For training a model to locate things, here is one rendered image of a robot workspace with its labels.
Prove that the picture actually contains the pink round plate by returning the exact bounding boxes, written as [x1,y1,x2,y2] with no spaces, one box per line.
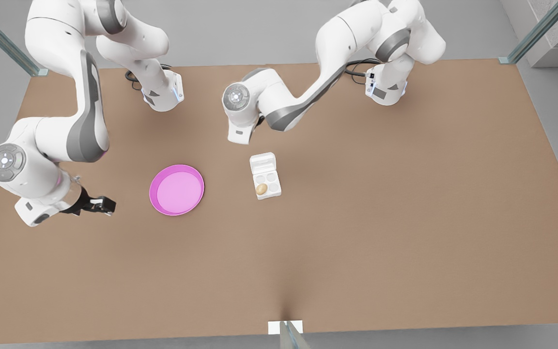
[149,164,205,217]

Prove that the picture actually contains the white egg box base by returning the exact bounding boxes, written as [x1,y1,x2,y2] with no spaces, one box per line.
[252,169,282,201]

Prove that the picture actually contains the silver frame post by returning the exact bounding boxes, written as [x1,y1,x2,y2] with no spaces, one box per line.
[267,320,311,349]
[0,1,49,78]
[498,0,558,65]

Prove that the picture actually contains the white egg box lid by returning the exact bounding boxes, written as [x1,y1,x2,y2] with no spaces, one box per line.
[249,152,277,175]

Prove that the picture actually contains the black cable loop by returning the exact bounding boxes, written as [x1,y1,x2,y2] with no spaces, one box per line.
[344,58,382,86]
[124,64,173,91]

